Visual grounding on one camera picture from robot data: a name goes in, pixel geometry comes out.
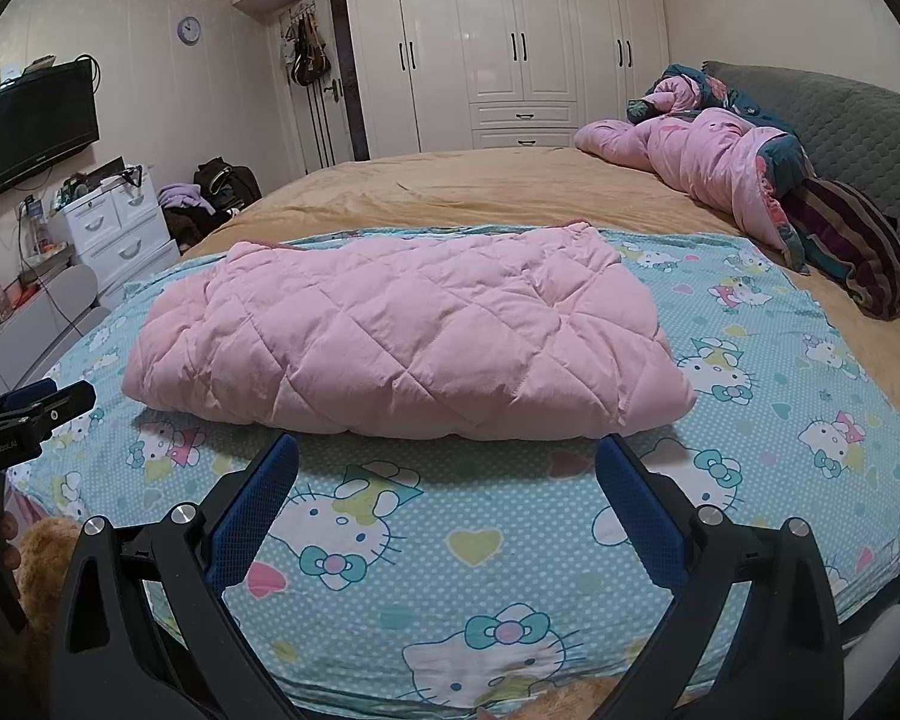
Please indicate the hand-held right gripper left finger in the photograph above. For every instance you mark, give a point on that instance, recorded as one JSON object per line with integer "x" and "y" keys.
{"x": 259, "y": 502}

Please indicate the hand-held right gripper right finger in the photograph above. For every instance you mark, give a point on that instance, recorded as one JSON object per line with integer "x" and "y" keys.
{"x": 637, "y": 510}

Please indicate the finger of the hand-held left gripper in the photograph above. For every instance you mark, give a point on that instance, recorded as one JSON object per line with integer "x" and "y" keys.
{"x": 52, "y": 409}
{"x": 30, "y": 391}

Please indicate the pink quilted jacket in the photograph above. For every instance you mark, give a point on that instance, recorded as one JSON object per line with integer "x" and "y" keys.
{"x": 420, "y": 330}

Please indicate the dark clothes pile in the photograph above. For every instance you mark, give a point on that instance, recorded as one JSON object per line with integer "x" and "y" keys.
{"x": 191, "y": 229}

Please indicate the white low cabinet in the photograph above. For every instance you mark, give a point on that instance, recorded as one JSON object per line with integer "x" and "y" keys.
{"x": 45, "y": 322}

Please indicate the blue cat print blanket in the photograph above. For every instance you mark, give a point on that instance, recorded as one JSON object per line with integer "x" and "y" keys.
{"x": 495, "y": 525}

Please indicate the white drawer chest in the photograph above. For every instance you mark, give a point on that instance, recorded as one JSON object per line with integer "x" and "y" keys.
{"x": 120, "y": 240}

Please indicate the purple cloth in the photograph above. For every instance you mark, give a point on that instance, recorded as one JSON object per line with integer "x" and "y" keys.
{"x": 184, "y": 196}

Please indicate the black television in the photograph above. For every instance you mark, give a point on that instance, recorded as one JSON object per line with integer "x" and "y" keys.
{"x": 30, "y": 127}

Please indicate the black bag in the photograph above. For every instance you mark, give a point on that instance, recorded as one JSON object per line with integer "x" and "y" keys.
{"x": 229, "y": 180}

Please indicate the striped dark garment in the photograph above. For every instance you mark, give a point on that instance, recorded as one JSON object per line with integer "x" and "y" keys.
{"x": 855, "y": 247}

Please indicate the pink puffy coat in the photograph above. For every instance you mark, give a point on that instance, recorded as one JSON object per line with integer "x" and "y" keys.
{"x": 697, "y": 157}

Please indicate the bed with tan bedspread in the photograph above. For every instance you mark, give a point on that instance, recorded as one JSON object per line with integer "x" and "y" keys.
{"x": 457, "y": 187}

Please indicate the white room door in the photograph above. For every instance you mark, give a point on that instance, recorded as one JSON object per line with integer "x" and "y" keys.
{"x": 311, "y": 127}

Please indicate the bags hanging on door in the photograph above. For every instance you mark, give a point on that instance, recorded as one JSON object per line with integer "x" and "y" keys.
{"x": 307, "y": 52}

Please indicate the grey quilted headboard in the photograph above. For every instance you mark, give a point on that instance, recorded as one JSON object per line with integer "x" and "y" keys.
{"x": 855, "y": 120}

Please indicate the white wardrobe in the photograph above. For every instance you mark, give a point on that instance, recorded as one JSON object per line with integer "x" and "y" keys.
{"x": 495, "y": 37}

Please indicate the purple wall clock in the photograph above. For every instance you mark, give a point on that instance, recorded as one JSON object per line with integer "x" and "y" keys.
{"x": 189, "y": 30}

